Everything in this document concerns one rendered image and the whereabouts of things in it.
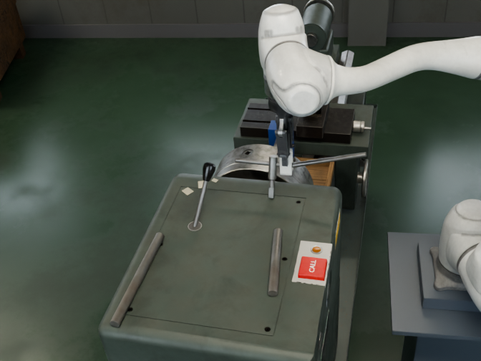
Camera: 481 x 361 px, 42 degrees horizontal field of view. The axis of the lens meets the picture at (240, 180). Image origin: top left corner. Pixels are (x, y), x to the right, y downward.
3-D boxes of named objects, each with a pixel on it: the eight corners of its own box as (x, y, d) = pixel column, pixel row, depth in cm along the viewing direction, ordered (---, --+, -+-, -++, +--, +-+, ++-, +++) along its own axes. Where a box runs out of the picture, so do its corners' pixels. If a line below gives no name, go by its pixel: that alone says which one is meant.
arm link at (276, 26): (256, 63, 146) (265, 91, 136) (252, 0, 136) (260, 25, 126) (301, 57, 147) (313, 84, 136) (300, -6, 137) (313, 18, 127)
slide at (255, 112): (350, 144, 236) (350, 134, 233) (240, 136, 245) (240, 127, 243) (354, 118, 249) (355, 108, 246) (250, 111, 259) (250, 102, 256)
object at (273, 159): (266, 198, 163) (268, 157, 159) (268, 195, 165) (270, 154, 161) (274, 199, 162) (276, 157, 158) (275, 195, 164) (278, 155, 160)
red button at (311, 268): (323, 283, 140) (323, 277, 139) (298, 280, 142) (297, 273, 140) (327, 264, 145) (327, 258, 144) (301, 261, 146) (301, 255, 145)
